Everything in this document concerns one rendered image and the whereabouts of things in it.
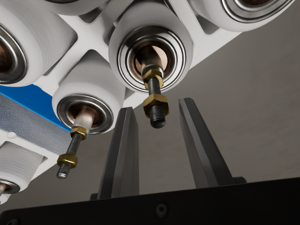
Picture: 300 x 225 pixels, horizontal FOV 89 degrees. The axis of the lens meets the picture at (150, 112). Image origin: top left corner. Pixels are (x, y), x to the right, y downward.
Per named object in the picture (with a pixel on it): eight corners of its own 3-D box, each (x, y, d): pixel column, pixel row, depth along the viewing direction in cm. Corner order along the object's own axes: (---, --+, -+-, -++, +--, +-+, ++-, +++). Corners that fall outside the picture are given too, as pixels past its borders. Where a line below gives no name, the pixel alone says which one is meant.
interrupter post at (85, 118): (89, 105, 21) (81, 122, 18) (99, 117, 22) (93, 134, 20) (74, 110, 21) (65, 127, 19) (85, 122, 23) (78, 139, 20)
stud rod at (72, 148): (84, 118, 20) (61, 173, 14) (89, 123, 21) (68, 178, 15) (78, 121, 20) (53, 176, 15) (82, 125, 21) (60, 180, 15)
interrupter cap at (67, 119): (94, 83, 19) (93, 86, 18) (123, 123, 23) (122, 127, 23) (45, 102, 20) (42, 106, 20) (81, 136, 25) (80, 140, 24)
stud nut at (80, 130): (82, 124, 19) (80, 130, 18) (90, 133, 20) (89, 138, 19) (68, 129, 19) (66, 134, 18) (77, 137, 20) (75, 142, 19)
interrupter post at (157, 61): (163, 69, 18) (166, 84, 15) (143, 72, 18) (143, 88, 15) (160, 48, 16) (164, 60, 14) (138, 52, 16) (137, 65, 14)
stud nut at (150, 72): (163, 85, 15) (164, 90, 14) (146, 89, 15) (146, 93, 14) (160, 66, 13) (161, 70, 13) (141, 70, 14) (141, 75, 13)
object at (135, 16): (172, 45, 33) (194, 91, 20) (130, 53, 34) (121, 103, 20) (168, -11, 27) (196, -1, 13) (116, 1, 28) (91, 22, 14)
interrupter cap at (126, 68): (185, 84, 19) (187, 87, 19) (127, 94, 20) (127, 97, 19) (184, 15, 14) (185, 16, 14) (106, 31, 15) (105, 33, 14)
